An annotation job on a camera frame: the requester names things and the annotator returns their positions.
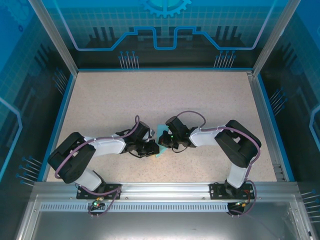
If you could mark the light blue paper sheet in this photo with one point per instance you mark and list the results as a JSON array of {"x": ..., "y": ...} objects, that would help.
[{"x": 160, "y": 128}]

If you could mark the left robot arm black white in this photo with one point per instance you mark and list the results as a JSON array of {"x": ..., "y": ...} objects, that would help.
[{"x": 70, "y": 162}]

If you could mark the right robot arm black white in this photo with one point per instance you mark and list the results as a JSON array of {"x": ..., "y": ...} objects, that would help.
[{"x": 237, "y": 147}]

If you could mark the metal sheet tray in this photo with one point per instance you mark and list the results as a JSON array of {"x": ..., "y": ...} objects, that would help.
[{"x": 162, "y": 227}]

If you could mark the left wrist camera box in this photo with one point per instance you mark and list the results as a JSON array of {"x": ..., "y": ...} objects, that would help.
[{"x": 152, "y": 131}]

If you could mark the aluminium front rail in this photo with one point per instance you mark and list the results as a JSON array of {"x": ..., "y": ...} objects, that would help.
[{"x": 162, "y": 190}]

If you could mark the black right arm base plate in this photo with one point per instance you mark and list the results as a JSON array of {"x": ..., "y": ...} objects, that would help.
[{"x": 216, "y": 192}]

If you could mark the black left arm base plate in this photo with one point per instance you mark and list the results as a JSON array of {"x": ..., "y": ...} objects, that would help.
[{"x": 82, "y": 194}]

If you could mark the aluminium side rail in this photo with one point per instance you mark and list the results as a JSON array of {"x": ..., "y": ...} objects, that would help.
[{"x": 259, "y": 100}]

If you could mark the aluminium frame post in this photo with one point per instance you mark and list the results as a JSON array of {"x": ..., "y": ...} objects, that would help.
[
  {"x": 273, "y": 37},
  {"x": 55, "y": 37}
]

